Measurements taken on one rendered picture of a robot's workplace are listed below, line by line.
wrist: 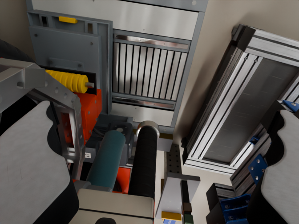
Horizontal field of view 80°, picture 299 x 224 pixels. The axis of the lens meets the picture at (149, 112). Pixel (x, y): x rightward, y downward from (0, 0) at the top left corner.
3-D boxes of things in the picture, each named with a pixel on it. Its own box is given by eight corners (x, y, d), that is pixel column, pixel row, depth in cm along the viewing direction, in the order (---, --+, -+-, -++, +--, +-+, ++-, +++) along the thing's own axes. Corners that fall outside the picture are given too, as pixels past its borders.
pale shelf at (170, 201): (167, 171, 93) (167, 177, 90) (200, 176, 93) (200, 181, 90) (155, 213, 117) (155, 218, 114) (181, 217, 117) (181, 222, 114)
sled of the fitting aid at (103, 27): (37, 9, 85) (24, 11, 77) (113, 20, 85) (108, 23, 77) (55, 99, 113) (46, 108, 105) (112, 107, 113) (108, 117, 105)
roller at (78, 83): (4, 60, 57) (-11, 66, 53) (95, 73, 58) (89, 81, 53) (9, 77, 61) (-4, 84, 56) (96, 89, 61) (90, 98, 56)
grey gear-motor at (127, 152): (71, 98, 111) (39, 135, 82) (139, 107, 112) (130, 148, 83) (74, 121, 122) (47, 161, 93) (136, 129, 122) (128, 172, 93)
